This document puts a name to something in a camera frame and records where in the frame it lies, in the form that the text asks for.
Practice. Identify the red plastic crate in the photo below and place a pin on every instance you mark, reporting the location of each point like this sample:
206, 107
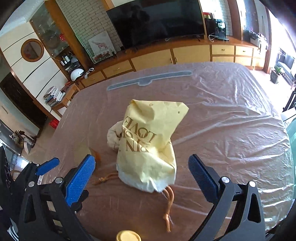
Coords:
54, 123

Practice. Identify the yellow paper bag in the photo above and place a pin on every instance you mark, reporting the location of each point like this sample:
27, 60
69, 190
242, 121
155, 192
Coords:
146, 158

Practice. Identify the brown bag string handle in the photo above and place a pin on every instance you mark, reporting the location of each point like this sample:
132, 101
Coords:
168, 192

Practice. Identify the giraffe picture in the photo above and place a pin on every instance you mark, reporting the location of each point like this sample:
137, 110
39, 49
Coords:
101, 42

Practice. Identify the black flat screen television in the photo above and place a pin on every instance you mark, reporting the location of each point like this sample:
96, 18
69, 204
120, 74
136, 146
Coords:
142, 22

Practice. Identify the white paper ball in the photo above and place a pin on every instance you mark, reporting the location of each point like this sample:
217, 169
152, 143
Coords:
114, 135

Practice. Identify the wooden TV cabinet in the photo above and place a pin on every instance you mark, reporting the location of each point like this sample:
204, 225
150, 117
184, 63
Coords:
172, 52

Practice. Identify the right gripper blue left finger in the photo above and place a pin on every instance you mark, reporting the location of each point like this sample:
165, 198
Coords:
75, 185

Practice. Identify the amber jar with cream lid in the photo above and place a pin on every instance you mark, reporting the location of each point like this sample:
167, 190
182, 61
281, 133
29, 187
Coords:
92, 154

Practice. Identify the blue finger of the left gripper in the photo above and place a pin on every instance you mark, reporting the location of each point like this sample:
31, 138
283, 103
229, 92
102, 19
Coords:
47, 166

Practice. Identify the glass display cabinet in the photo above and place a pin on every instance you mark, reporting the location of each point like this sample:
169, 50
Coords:
58, 38

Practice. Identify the white helmet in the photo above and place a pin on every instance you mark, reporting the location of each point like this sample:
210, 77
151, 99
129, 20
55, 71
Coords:
76, 73

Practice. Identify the small wooden side table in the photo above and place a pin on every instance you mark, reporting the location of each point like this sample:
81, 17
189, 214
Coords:
66, 100

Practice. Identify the black coffee machine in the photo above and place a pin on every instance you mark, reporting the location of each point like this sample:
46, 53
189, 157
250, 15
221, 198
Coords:
216, 30

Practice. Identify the potted green plant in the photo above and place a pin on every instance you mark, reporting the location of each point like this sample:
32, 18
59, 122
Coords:
275, 73

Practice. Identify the clear plastic table cover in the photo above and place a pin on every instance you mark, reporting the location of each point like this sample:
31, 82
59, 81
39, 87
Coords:
231, 125

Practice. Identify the stack of books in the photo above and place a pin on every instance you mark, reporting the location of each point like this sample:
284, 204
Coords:
53, 96

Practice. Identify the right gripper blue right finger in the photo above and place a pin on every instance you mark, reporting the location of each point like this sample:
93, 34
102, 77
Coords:
206, 177

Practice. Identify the flower picture frame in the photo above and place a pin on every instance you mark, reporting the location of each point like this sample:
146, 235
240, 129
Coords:
103, 55

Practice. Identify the round wooden wall frame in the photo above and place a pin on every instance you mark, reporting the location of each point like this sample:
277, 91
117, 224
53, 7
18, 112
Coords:
32, 50

